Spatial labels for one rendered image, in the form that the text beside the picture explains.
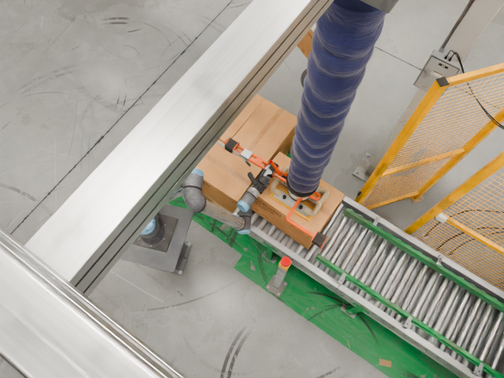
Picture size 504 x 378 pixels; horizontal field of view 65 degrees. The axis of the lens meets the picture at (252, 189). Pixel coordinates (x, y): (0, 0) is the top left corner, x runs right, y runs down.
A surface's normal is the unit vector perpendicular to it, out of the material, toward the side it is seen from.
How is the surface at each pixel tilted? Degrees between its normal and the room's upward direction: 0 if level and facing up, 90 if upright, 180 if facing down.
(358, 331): 0
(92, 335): 0
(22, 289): 0
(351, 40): 76
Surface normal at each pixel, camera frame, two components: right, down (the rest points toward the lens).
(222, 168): 0.00, -0.38
